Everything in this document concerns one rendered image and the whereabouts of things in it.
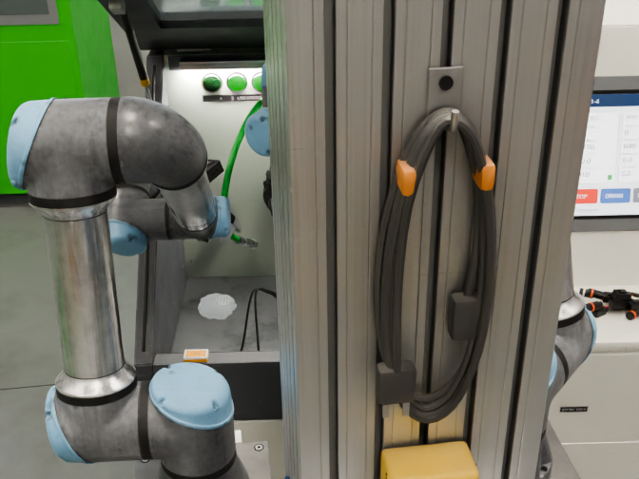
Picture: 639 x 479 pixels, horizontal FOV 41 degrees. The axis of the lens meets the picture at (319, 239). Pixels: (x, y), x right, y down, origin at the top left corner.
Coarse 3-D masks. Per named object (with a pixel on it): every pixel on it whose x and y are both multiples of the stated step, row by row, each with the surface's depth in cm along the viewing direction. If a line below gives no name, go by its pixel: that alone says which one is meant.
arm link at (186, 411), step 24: (144, 384) 126; (168, 384) 124; (192, 384) 125; (216, 384) 125; (144, 408) 123; (168, 408) 120; (192, 408) 120; (216, 408) 122; (144, 432) 122; (168, 432) 122; (192, 432) 122; (216, 432) 124; (144, 456) 124; (168, 456) 125; (192, 456) 124; (216, 456) 126
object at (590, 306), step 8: (584, 288) 191; (584, 296) 191; (592, 296) 190; (600, 296) 189; (608, 296) 189; (616, 296) 186; (624, 296) 186; (632, 296) 191; (592, 304) 185; (600, 304) 186; (616, 304) 186; (624, 304) 186; (632, 304) 186; (592, 312) 187; (600, 312) 186; (632, 312) 185
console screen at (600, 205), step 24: (600, 96) 186; (624, 96) 186; (600, 120) 188; (624, 120) 188; (600, 144) 189; (624, 144) 189; (600, 168) 191; (624, 168) 191; (600, 192) 192; (624, 192) 192; (576, 216) 193; (600, 216) 194; (624, 216) 194
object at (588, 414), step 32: (608, 0) 201; (608, 32) 183; (608, 64) 185; (576, 256) 196; (608, 256) 197; (576, 384) 185; (608, 384) 185; (576, 416) 189; (608, 416) 189; (576, 448) 194; (608, 448) 194
